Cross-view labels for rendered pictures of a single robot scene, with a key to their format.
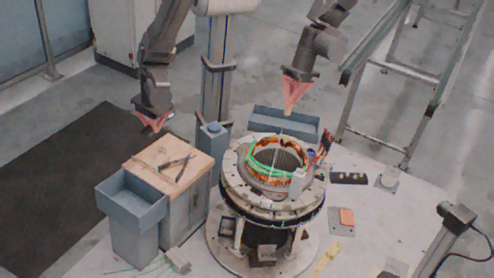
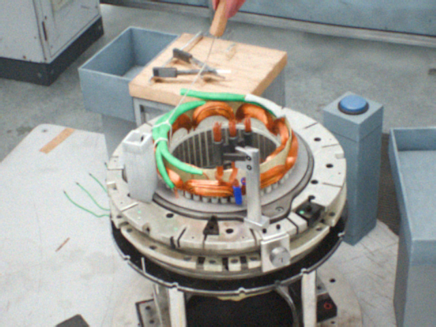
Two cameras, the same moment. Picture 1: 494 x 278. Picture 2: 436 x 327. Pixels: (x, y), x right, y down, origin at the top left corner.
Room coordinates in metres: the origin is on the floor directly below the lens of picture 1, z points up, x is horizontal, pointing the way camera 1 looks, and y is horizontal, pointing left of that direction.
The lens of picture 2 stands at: (0.98, -1.02, 1.77)
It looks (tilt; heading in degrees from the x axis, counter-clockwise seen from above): 36 degrees down; 91
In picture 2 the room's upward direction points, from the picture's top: 4 degrees counter-clockwise
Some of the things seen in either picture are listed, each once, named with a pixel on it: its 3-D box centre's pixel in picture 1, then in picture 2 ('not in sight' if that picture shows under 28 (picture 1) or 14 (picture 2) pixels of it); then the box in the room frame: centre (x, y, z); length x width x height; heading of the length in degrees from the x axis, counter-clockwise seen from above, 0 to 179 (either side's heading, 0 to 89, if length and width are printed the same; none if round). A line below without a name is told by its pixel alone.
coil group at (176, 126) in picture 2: not in sight; (176, 130); (0.91, -0.05, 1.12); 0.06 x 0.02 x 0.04; 61
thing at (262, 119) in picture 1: (279, 149); (430, 257); (1.26, -0.12, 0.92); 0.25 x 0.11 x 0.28; 85
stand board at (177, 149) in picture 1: (169, 164); (209, 73); (0.96, 0.22, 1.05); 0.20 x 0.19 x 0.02; 151
